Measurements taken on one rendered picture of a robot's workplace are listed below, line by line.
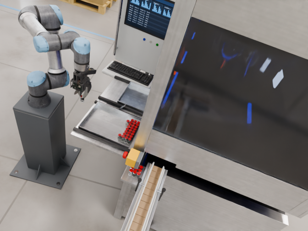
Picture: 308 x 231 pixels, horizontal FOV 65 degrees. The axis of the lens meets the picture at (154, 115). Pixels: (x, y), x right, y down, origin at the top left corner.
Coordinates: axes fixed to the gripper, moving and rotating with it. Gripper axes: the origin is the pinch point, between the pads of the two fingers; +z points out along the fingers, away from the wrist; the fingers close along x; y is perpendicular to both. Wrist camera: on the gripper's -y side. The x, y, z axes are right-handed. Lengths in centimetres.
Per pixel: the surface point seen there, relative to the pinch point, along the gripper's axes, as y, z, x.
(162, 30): -88, -11, 21
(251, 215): 12, 31, 118
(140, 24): -89, -9, 2
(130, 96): -41, 25, 18
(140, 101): -39, 25, 26
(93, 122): -4.1, 25.1, 5.7
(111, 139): 2.7, 25.2, 21.9
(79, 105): -91, 113, -53
